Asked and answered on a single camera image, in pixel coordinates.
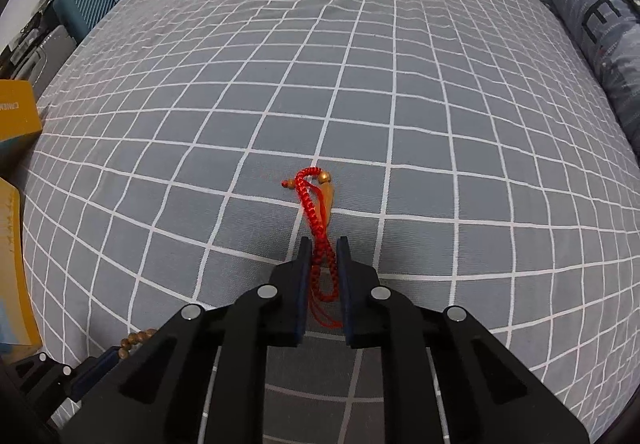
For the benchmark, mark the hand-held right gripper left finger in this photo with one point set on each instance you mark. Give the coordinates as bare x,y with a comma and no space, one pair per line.
301,294

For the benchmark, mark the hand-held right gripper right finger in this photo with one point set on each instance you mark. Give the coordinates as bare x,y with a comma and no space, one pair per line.
346,294

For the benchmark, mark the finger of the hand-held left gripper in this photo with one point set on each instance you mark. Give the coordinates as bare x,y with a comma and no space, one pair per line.
95,371

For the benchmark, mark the blue and yellow cardboard box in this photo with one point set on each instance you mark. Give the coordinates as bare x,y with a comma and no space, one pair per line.
17,114

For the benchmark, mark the row of dark desk clutter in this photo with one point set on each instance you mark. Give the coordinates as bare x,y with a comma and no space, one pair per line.
35,44

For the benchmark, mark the blue-grey printed quilt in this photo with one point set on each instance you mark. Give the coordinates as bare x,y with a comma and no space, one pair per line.
590,24

